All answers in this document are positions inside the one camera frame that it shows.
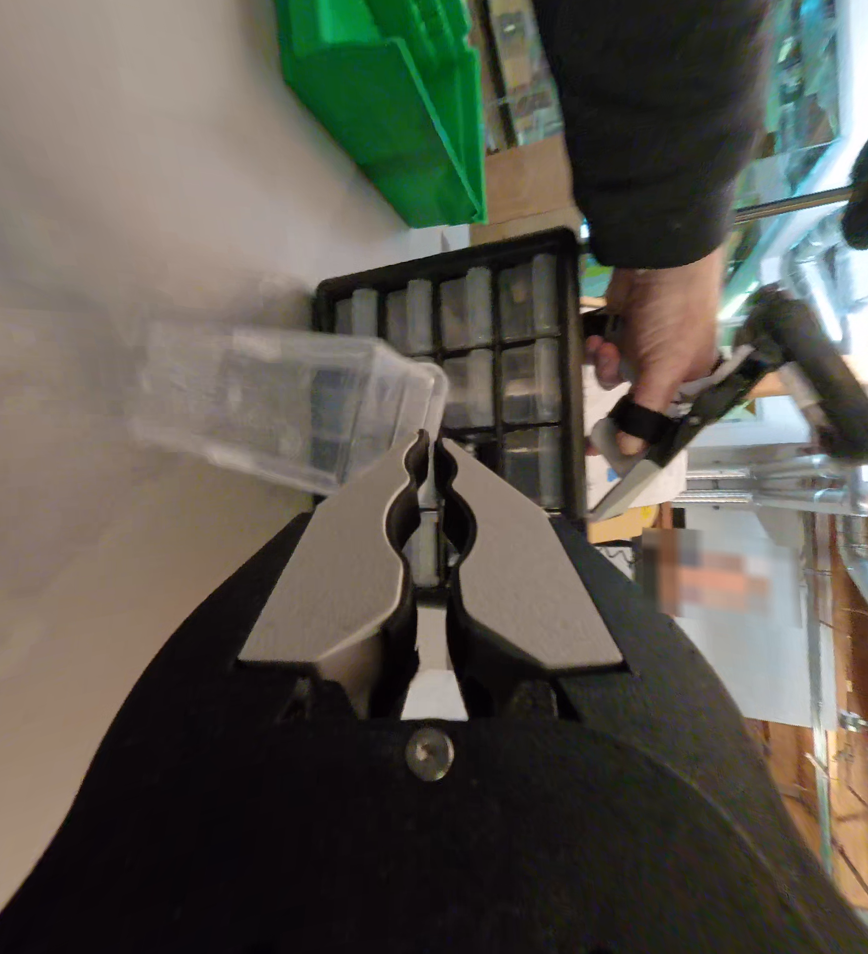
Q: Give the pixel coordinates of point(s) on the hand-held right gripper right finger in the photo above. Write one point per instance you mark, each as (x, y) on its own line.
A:
(530, 596)

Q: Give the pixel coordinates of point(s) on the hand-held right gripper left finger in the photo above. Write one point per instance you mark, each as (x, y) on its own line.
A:
(329, 589)

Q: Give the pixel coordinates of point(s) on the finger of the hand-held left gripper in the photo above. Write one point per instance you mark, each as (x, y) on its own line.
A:
(639, 488)

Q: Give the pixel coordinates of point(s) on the black drawer cabinet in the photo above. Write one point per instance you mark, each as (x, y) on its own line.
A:
(573, 358)

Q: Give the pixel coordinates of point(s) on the rows of clear cabinet drawers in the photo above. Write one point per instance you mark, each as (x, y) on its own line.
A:
(530, 373)

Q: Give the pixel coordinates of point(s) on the small clear plastic drawer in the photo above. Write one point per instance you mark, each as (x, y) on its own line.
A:
(255, 402)

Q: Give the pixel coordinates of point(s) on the person's left hand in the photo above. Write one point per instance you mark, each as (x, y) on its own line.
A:
(665, 328)

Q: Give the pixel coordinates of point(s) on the wooden side table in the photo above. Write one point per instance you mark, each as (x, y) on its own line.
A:
(620, 531)

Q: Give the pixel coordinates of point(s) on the wooden shelf unit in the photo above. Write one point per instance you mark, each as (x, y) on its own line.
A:
(851, 633)

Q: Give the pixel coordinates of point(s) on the brown cardboard box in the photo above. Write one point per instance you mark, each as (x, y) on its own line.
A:
(523, 186)

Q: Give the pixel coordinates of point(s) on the cluttered storage shelf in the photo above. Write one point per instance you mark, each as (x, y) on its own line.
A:
(523, 74)

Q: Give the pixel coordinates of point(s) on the green plastic bin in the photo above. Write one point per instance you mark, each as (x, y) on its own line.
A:
(374, 112)

